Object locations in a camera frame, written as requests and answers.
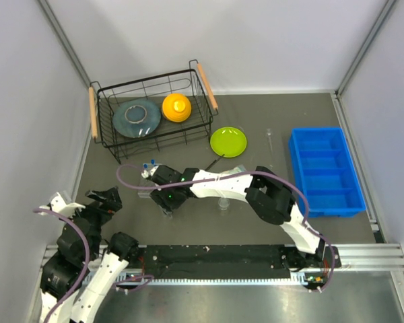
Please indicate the lime green plate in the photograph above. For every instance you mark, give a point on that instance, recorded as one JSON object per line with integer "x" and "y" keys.
{"x": 228, "y": 142}

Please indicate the black wire basket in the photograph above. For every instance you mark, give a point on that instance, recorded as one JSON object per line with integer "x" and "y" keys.
{"x": 190, "y": 82}

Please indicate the small clear round dish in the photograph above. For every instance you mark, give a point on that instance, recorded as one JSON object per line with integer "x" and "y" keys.
{"x": 223, "y": 203}

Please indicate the black wire stand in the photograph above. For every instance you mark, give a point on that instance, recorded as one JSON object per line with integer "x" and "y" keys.
{"x": 214, "y": 162}

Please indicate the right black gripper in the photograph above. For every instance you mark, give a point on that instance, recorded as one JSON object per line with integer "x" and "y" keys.
{"x": 158, "y": 195}

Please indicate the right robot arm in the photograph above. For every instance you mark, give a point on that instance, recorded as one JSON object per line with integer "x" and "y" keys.
{"x": 269, "y": 196}

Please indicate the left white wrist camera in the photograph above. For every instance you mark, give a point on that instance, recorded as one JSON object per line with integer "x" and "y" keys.
{"x": 61, "y": 203}

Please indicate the orange ribbed bowl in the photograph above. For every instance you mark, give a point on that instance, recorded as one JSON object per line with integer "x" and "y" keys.
{"x": 176, "y": 107}

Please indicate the clear tube rack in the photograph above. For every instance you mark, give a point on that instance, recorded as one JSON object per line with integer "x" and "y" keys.
{"x": 149, "y": 186}

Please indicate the blue ceramic plate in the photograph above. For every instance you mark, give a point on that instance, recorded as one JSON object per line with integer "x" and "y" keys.
{"x": 136, "y": 118}

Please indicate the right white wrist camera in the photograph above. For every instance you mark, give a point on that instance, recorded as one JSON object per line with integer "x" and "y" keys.
{"x": 148, "y": 173}

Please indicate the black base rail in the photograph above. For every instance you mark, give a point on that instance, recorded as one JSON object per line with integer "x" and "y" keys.
{"x": 220, "y": 261}

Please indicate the clear glass pipette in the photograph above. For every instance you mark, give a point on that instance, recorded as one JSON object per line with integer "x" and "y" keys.
{"x": 269, "y": 139}

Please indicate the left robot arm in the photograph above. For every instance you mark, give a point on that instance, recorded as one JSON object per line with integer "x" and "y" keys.
{"x": 76, "y": 278}

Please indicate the blue plastic divided bin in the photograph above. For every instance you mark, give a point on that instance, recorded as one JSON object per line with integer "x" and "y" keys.
{"x": 324, "y": 172}

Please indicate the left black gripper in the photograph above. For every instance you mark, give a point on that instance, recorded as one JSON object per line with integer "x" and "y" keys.
{"x": 111, "y": 200}

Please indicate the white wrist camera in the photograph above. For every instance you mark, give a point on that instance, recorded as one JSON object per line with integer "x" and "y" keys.
{"x": 148, "y": 173}
{"x": 61, "y": 203}

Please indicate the clear plastic bag with contents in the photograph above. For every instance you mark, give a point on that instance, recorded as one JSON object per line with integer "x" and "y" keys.
{"x": 235, "y": 170}

